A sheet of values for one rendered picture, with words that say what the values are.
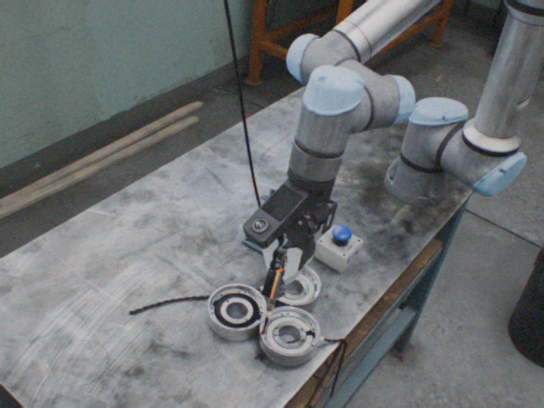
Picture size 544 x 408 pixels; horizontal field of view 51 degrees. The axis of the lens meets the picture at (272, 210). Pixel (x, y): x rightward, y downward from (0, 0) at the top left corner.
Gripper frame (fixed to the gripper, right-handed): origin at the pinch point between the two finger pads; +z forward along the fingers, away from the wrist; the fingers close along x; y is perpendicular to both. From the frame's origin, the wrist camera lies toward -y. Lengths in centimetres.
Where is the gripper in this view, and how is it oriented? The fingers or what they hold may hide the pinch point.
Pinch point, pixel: (276, 274)
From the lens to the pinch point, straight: 95.2
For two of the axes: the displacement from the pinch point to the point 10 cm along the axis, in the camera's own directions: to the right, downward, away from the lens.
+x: -7.7, -4.8, 4.2
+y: 6.1, -3.5, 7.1
